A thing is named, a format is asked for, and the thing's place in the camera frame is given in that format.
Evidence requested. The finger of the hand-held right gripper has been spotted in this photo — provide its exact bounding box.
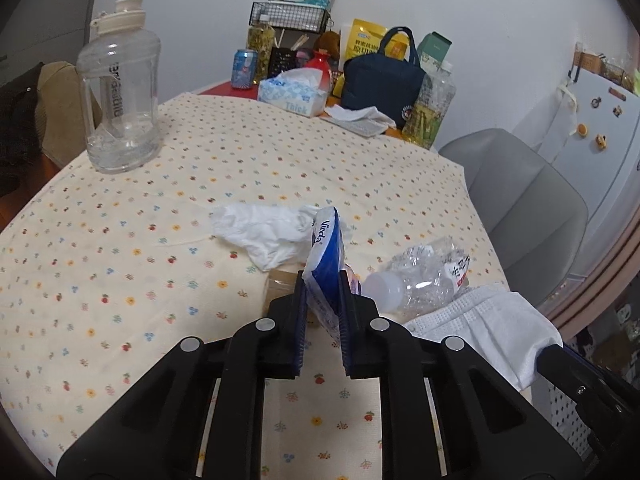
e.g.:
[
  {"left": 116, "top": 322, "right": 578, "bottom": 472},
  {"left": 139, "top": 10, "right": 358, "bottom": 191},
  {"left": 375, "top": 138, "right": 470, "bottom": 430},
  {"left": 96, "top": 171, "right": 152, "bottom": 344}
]
[{"left": 535, "top": 342, "right": 601, "bottom": 398}]

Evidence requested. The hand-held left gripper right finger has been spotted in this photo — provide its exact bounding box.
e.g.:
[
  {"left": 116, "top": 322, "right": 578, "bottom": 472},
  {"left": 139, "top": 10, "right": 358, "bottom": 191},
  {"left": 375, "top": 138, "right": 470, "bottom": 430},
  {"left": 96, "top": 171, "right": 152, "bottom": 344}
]
[{"left": 337, "top": 269, "right": 586, "bottom": 480}]

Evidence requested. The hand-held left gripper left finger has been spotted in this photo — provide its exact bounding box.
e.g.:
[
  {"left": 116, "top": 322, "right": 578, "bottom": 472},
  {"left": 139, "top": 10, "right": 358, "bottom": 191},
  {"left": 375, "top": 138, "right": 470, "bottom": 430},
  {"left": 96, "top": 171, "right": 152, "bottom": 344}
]
[{"left": 56, "top": 270, "right": 308, "bottom": 480}]

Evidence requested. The blue white tissue packet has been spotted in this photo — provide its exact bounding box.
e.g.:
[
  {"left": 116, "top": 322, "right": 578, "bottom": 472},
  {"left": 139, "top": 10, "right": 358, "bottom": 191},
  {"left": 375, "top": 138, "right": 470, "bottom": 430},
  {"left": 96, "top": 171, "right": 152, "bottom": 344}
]
[{"left": 302, "top": 206, "right": 355, "bottom": 352}]

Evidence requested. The white face mask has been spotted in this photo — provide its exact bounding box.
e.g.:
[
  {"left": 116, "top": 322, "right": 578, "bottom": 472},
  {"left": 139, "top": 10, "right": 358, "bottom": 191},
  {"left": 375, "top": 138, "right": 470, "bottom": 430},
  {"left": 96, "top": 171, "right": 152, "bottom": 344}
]
[{"left": 402, "top": 282, "right": 563, "bottom": 392}]

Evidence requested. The brown cardboard piece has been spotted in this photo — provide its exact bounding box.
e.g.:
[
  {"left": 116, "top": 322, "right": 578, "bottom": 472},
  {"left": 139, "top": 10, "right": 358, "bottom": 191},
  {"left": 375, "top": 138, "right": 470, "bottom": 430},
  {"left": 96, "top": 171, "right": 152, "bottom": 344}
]
[{"left": 264, "top": 269, "right": 321, "bottom": 328}]

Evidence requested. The white pegboard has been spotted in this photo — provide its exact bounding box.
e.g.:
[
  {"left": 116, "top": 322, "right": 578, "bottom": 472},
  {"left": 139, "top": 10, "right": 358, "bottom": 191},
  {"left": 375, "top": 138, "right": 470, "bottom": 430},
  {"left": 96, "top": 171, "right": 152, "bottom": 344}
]
[{"left": 531, "top": 370, "right": 593, "bottom": 463}]

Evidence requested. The crushed clear plastic bottle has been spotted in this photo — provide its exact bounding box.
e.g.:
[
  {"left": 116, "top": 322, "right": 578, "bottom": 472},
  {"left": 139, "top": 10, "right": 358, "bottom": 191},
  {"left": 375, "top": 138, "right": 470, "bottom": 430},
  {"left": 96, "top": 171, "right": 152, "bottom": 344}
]
[{"left": 361, "top": 237, "right": 472, "bottom": 321}]

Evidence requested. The crumpled white tissue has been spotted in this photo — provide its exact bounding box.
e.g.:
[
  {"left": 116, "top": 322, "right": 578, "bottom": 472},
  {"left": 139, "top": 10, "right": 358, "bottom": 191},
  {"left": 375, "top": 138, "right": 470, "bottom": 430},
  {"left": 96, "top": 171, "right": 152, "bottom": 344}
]
[{"left": 210, "top": 203, "right": 321, "bottom": 272}]

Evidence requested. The grey chair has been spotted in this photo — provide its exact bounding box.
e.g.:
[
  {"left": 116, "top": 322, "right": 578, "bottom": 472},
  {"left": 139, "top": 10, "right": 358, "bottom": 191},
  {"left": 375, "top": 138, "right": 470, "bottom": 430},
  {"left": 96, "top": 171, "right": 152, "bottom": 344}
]
[{"left": 439, "top": 128, "right": 590, "bottom": 306}]

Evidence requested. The white refrigerator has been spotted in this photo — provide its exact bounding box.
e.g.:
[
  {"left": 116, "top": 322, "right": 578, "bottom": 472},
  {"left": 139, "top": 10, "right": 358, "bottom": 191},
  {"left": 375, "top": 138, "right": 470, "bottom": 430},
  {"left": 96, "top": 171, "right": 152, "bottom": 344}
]
[{"left": 535, "top": 67, "right": 640, "bottom": 281}]

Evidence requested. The printed paper sheet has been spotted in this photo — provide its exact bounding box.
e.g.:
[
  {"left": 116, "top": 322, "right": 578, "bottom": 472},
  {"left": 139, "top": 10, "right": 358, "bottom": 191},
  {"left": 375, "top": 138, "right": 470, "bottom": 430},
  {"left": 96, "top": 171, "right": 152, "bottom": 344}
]
[{"left": 320, "top": 115, "right": 387, "bottom": 139}]

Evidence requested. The white cloth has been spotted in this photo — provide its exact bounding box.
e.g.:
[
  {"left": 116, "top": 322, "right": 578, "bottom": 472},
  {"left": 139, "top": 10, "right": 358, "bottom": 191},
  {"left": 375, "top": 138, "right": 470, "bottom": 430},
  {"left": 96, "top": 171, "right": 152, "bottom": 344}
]
[{"left": 324, "top": 105, "right": 397, "bottom": 128}]

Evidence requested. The blue white tissue box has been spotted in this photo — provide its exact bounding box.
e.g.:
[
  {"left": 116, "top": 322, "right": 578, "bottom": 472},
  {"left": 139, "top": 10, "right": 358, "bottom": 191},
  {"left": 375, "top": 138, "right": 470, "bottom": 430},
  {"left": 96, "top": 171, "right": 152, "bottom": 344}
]
[{"left": 257, "top": 67, "right": 332, "bottom": 118}]

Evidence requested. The clear cooking oil bottle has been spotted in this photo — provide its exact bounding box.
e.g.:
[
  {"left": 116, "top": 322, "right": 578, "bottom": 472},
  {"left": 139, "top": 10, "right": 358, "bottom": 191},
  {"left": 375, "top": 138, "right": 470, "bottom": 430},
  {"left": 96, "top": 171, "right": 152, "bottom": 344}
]
[{"left": 401, "top": 61, "right": 457, "bottom": 150}]

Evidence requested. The white hanging tote bag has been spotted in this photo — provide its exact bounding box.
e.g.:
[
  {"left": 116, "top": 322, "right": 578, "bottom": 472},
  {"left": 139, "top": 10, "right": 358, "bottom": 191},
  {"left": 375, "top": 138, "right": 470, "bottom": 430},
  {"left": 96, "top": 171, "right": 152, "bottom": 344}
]
[{"left": 532, "top": 82, "right": 581, "bottom": 161}]

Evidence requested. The navy lunch bag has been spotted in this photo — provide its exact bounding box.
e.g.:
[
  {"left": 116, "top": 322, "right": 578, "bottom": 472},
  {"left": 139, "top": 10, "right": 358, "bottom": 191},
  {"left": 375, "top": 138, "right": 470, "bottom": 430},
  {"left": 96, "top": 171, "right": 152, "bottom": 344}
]
[{"left": 341, "top": 26, "right": 426, "bottom": 131}]

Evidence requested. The blue soda can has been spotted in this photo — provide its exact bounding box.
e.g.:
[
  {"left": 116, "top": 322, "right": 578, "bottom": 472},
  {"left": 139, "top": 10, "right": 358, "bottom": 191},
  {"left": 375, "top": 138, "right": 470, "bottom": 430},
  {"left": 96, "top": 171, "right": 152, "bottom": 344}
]
[{"left": 231, "top": 49, "right": 259, "bottom": 90}]

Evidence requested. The black utensil holder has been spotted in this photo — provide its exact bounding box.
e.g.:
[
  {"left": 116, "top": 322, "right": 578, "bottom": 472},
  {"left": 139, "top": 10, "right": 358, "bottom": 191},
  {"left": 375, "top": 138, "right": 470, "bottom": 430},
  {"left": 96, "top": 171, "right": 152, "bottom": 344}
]
[{"left": 270, "top": 47, "right": 302, "bottom": 80}]

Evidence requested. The red white vase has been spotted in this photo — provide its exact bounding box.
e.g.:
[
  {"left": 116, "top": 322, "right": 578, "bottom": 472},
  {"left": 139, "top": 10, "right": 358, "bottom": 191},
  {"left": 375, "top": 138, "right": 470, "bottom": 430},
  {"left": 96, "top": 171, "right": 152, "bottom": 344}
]
[{"left": 303, "top": 49, "right": 332, "bottom": 92}]

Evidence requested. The large clear water jug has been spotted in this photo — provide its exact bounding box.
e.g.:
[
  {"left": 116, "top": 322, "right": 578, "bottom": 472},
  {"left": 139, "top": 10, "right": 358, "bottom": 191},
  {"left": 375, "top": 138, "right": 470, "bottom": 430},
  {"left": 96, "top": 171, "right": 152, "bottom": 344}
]
[{"left": 76, "top": 0, "right": 162, "bottom": 175}]

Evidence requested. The bottle with yellow contents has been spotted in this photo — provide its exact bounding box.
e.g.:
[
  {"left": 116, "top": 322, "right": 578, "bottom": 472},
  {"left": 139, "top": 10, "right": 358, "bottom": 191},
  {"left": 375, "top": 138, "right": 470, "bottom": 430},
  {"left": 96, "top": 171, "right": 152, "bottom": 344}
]
[{"left": 246, "top": 14, "right": 276, "bottom": 81}]

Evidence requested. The brown plush toy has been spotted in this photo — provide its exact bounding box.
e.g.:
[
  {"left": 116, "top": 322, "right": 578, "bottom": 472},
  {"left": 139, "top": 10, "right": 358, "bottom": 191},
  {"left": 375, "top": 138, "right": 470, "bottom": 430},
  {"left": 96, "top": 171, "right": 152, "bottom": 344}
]
[{"left": 316, "top": 31, "right": 342, "bottom": 61}]

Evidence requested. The yellow snack packet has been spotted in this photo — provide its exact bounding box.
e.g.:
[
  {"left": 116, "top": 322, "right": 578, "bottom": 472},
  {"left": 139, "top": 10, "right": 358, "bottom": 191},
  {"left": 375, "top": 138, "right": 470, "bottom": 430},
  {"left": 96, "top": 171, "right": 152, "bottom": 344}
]
[{"left": 345, "top": 19, "right": 388, "bottom": 61}]

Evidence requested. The green carton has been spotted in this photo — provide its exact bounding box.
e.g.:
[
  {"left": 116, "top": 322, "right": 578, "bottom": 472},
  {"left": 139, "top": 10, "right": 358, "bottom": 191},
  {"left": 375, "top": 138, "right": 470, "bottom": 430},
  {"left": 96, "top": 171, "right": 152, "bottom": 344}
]
[{"left": 416, "top": 31, "right": 452, "bottom": 73}]

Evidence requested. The wooden box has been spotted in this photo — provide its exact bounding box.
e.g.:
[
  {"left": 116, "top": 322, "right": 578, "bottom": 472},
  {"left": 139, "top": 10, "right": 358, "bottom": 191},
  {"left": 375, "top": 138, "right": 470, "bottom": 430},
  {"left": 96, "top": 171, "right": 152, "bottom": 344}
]
[{"left": 574, "top": 42, "right": 607, "bottom": 75}]

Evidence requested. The beige chair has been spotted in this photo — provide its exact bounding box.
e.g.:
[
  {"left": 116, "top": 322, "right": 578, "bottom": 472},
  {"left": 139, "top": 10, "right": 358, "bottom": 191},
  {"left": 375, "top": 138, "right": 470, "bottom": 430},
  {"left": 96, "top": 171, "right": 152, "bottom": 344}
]
[{"left": 37, "top": 61, "right": 92, "bottom": 168}]

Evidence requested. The dark cloth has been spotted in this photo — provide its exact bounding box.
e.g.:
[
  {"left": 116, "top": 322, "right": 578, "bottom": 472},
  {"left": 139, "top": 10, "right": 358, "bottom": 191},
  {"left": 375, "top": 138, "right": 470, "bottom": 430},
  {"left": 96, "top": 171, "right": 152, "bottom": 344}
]
[{"left": 0, "top": 64, "right": 50, "bottom": 197}]

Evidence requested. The wire basket with snacks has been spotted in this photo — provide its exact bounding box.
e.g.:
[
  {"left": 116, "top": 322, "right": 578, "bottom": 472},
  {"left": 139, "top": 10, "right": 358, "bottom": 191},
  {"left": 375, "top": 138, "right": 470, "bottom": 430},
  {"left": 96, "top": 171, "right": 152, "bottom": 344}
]
[{"left": 602, "top": 57, "right": 640, "bottom": 93}]

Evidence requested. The black wire basket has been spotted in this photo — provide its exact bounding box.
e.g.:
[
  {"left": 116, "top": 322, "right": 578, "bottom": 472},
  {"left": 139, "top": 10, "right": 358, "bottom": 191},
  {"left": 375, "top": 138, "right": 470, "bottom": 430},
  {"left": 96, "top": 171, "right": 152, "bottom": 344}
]
[{"left": 247, "top": 1, "right": 335, "bottom": 36}]

